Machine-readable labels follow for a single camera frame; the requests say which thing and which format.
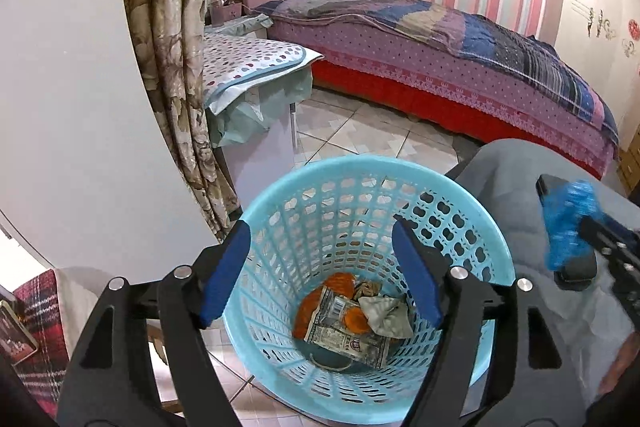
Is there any grey cloth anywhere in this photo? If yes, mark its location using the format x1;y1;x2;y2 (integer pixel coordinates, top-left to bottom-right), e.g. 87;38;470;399
357;294;415;338

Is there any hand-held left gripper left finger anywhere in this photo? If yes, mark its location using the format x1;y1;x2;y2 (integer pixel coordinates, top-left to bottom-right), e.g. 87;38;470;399
57;222;251;427

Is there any small table with dotted cushion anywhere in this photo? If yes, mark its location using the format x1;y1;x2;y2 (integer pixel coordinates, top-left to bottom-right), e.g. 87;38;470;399
202;32;323;115

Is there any blue plastic wrapper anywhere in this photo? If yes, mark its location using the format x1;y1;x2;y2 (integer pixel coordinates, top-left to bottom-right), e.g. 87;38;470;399
542;180;598;271

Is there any grey-blue tablecloth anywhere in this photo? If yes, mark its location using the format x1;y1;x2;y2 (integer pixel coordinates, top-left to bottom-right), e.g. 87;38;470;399
445;138;640;427

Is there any light green cloth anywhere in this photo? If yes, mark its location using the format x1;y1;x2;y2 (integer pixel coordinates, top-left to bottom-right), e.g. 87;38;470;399
207;67;313;148

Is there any wooden desk with drawers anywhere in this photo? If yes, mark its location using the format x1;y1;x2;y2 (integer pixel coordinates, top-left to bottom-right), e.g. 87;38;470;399
617;147;640;198

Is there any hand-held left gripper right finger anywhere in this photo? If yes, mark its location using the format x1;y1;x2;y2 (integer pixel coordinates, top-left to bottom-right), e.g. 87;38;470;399
391;216;586;427

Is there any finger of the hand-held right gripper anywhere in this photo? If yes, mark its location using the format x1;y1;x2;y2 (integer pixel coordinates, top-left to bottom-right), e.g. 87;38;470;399
579;213;640;308

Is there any patchwork plaid blanket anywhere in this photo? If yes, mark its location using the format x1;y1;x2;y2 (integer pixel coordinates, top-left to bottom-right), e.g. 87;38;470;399
255;0;621;148

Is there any beige snack packet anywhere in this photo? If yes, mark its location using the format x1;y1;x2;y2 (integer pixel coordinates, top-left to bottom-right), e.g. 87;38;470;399
302;285;391;369

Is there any light blue plastic basket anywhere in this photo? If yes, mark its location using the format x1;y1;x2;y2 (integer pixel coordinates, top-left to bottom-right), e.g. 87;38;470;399
223;155;516;425

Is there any bed with purple dotted sheet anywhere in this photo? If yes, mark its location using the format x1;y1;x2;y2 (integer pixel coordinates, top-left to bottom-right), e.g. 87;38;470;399
232;0;621;180

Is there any brown floral curtain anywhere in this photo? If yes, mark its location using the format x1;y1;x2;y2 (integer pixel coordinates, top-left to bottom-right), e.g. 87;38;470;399
119;0;241;243

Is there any small picture frame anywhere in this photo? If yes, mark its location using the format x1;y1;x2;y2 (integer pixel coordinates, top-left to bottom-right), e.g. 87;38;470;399
0;287;40;365

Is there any red plaid cloth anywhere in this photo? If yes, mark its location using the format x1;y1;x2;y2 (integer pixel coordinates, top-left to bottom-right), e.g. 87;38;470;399
12;269;68;418

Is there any orange snack bag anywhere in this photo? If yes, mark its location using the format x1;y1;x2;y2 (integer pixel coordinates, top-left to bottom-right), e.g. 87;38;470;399
292;273;371;343

